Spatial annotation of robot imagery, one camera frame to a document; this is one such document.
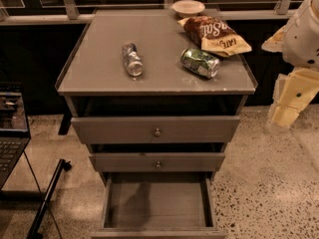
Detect black stand leg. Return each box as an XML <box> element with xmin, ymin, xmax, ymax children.
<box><xmin>26</xmin><ymin>159</ymin><xmax>72</xmax><ymax>239</ymax></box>

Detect grey top drawer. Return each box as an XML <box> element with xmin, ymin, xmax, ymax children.
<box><xmin>71</xmin><ymin>116</ymin><xmax>239</xmax><ymax>144</ymax></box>

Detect black laptop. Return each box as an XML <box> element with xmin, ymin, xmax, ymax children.
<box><xmin>0</xmin><ymin>82</ymin><xmax>31</xmax><ymax>189</ymax></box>

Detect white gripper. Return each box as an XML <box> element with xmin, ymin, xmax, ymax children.
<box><xmin>267</xmin><ymin>67</ymin><xmax>319</xmax><ymax>130</ymax></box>

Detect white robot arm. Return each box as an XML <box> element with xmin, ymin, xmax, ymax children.
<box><xmin>261</xmin><ymin>0</ymin><xmax>319</xmax><ymax>131</ymax></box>

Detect metal window railing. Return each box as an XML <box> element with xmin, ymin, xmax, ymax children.
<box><xmin>0</xmin><ymin>0</ymin><xmax>319</xmax><ymax>27</ymax></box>

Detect grey middle drawer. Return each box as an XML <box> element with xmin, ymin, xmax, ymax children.
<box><xmin>90</xmin><ymin>152</ymin><xmax>225</xmax><ymax>172</ymax></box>

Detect brown chip bag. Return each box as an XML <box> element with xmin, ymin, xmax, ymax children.
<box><xmin>178</xmin><ymin>16</ymin><xmax>252</xmax><ymax>58</ymax></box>

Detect white ceramic bowl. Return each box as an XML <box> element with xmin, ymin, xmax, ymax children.
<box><xmin>171</xmin><ymin>0</ymin><xmax>205</xmax><ymax>18</ymax></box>

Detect grey open bottom drawer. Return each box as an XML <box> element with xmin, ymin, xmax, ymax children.
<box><xmin>91</xmin><ymin>172</ymin><xmax>226</xmax><ymax>239</ymax></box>

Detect silver redbull can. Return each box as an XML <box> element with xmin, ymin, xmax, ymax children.
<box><xmin>122</xmin><ymin>43</ymin><xmax>144</xmax><ymax>77</ymax></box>

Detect grey drawer cabinet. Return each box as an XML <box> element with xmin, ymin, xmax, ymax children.
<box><xmin>54</xmin><ymin>7</ymin><xmax>259</xmax><ymax>239</ymax></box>

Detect green soda can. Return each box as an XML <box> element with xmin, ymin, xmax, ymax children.
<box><xmin>180</xmin><ymin>48</ymin><xmax>220</xmax><ymax>79</ymax></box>

